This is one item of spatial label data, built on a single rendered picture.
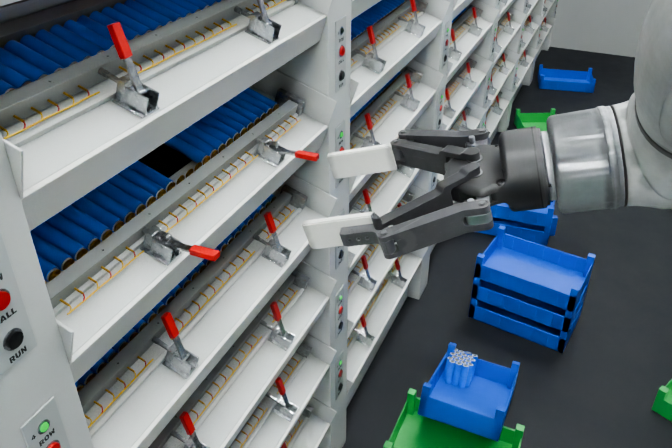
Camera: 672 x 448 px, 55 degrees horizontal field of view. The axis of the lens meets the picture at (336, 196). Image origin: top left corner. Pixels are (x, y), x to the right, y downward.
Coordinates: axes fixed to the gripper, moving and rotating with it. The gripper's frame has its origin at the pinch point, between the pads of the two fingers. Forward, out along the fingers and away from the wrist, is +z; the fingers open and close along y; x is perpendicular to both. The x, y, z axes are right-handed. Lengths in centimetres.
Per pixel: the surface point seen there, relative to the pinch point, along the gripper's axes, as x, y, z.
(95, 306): -4.6, -7.7, 27.2
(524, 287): -101, 94, -11
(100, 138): 12.1, -2.8, 19.9
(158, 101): 11.0, 6.5, 18.3
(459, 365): -103, 68, 8
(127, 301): -6.1, -5.7, 25.0
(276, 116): -6.9, 36.6, 19.0
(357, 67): -14, 68, 12
